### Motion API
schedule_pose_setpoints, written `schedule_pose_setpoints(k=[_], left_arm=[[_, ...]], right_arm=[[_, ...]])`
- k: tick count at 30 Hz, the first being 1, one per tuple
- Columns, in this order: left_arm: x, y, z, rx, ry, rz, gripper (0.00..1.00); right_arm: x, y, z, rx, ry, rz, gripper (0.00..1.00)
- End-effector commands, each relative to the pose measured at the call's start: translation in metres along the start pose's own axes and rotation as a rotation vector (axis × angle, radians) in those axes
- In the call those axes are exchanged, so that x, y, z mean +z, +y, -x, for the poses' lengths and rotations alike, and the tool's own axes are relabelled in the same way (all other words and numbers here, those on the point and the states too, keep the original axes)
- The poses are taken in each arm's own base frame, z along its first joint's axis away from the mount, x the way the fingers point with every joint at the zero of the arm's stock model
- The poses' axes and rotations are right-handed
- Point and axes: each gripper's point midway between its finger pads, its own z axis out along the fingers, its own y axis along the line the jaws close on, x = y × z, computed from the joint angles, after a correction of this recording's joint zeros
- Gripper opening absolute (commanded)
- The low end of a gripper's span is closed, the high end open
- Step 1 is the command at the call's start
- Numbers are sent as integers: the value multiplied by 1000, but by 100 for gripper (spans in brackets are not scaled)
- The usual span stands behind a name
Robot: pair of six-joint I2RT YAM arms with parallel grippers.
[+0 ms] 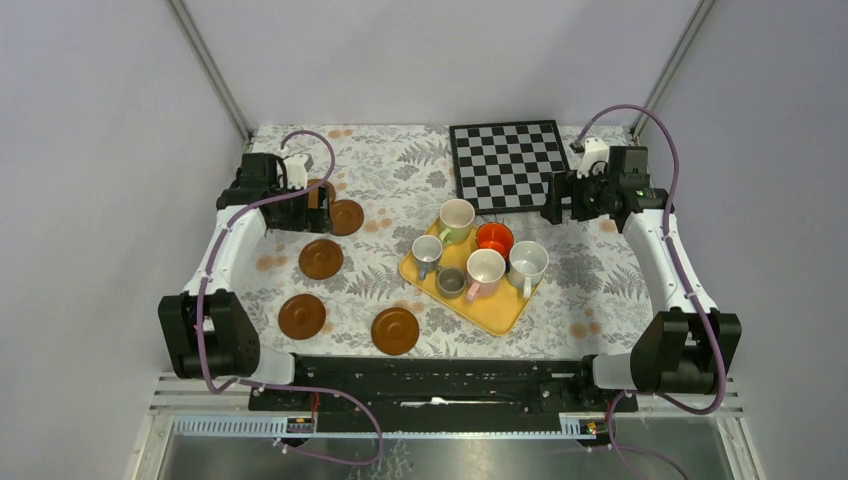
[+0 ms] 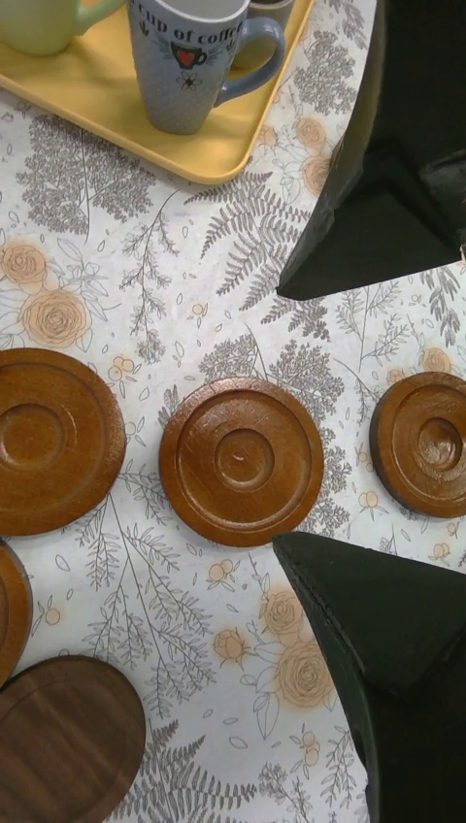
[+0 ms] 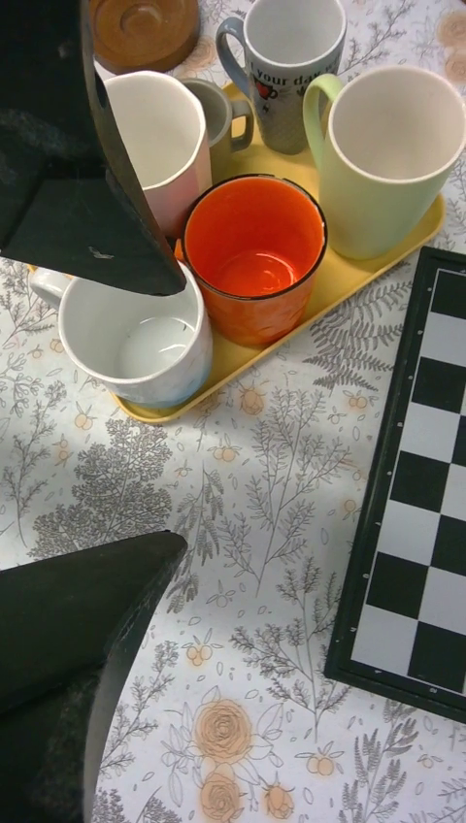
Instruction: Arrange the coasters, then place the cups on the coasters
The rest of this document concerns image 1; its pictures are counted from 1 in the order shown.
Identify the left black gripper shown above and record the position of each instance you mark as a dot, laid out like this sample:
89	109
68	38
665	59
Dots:
308	219

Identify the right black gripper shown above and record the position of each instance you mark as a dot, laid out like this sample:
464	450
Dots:
568	185

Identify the brown wooden coaster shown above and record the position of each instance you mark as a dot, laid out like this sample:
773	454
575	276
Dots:
347	217
395	331
323	196
321	259
302	317

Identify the blue grey mug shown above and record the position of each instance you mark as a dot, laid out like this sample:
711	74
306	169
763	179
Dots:
427	251

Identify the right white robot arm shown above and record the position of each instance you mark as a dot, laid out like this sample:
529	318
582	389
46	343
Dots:
689	344

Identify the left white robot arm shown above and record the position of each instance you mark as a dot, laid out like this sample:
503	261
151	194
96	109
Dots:
207	331

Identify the small grey cup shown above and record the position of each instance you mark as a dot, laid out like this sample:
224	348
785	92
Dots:
450	282

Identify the black white chessboard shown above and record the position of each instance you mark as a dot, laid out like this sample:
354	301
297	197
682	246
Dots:
504	167

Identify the white mug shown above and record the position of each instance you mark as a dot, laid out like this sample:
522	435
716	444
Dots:
528	262

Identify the orange enamel mug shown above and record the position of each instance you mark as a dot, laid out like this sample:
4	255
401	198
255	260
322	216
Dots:
495	236

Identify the green mug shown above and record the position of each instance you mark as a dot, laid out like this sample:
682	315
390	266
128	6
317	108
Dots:
456	219

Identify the pink mug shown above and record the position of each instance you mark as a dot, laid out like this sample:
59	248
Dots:
485	269

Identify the yellow plastic tray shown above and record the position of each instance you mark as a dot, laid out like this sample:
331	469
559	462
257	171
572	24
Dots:
496	314

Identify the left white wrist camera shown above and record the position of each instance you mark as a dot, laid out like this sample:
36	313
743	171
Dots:
296	170

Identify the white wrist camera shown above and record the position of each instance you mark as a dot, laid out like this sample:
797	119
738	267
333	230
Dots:
296	170
594	156

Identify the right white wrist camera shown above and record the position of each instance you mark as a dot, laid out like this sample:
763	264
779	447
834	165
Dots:
594	156

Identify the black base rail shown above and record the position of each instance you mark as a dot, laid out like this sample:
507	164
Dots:
454	396

